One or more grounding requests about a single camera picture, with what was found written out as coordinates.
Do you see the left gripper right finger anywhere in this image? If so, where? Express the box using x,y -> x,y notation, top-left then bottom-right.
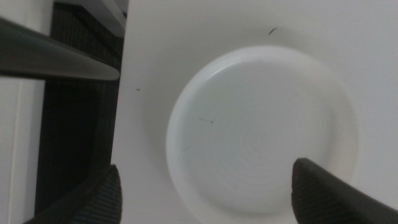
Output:
291,157 -> 398,224

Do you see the dark grey metal bar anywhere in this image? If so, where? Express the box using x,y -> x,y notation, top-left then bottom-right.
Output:
0,17 -> 121,82

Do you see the white shallow bowl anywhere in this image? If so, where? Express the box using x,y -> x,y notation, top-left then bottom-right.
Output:
165,45 -> 360,224

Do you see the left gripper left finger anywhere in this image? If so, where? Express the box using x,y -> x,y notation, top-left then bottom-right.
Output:
23,164 -> 123,224

